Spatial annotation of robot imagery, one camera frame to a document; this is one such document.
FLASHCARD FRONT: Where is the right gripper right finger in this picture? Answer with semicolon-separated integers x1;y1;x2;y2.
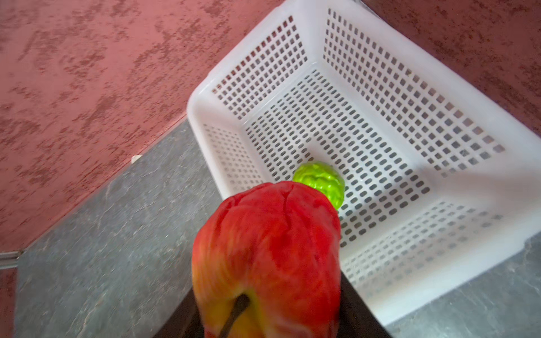
338;273;391;338

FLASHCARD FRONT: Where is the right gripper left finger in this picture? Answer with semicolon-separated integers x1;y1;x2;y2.
154;289;203;338

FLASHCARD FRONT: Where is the red apple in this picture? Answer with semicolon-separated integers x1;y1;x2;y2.
192;181;341;337

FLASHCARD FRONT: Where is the bright green bumpy fruit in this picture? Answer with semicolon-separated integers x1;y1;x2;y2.
292;161;345;210

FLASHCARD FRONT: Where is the white perforated plastic basket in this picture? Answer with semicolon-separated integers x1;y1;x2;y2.
187;1;540;325

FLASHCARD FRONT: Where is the left aluminium corner post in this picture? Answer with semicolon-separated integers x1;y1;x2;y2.
0;251;23;270

